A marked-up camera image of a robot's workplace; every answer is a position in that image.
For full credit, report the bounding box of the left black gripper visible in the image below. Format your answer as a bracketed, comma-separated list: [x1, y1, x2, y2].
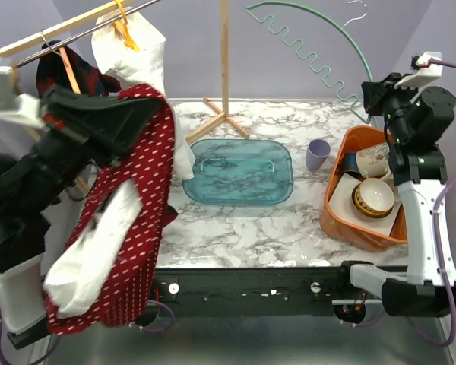
[11, 81, 163, 210]

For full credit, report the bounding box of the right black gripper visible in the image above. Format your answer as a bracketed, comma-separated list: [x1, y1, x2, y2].
[362, 71, 421, 141]

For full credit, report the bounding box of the green wire hanger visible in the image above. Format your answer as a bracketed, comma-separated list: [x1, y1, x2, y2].
[245, 0, 374, 125]

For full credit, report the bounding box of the wooden hanger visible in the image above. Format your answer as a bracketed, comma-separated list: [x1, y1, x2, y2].
[40, 30, 81, 94]

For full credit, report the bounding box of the red plaid shirt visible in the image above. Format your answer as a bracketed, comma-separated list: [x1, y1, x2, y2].
[36, 46, 121, 97]

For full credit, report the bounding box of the white shirt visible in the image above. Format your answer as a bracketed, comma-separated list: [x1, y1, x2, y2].
[91, 11, 195, 180]

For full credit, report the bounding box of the yellow plastic hanger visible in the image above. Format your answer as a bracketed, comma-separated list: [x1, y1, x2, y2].
[112, 0, 140, 52]

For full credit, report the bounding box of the red polka dot skirt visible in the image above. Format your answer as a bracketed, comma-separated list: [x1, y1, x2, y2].
[43, 84, 177, 335]

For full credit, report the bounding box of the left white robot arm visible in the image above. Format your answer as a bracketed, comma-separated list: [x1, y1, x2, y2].
[0, 84, 164, 348]

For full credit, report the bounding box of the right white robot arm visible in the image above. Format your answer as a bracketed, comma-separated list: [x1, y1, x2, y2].
[334, 73, 456, 317]

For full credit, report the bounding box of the floral ceramic mug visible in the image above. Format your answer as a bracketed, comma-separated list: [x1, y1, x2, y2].
[356, 143, 392, 181]

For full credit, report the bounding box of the dark blue cup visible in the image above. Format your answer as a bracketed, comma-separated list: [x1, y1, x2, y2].
[340, 152, 360, 176]

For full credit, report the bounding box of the purple plastic cup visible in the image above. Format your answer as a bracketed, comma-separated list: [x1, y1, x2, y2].
[306, 139, 331, 170]

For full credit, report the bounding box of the yellow rimmed white bowl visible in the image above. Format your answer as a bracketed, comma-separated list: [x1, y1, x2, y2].
[351, 178, 395, 219]

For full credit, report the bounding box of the white square plate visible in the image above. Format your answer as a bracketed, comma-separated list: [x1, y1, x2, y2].
[329, 173, 401, 236]

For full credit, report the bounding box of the wooden clothes rack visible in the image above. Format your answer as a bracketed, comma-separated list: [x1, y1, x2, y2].
[0, 1, 250, 144]

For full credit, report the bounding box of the orange plastic bin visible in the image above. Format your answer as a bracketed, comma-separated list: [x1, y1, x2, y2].
[319, 125, 407, 252]

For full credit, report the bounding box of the blue transparent plastic tray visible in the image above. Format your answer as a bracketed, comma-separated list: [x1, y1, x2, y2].
[182, 139, 294, 206]

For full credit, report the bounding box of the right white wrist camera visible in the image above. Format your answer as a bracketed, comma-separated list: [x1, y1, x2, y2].
[394, 51, 443, 89]

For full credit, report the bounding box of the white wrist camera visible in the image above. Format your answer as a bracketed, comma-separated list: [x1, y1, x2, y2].
[394, 51, 443, 89]
[0, 66, 46, 129]

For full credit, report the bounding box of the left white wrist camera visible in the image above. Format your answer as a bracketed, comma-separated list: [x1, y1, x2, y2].
[0, 66, 46, 129]

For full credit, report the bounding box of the black mounting rail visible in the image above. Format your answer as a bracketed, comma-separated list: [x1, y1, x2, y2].
[154, 267, 363, 317]

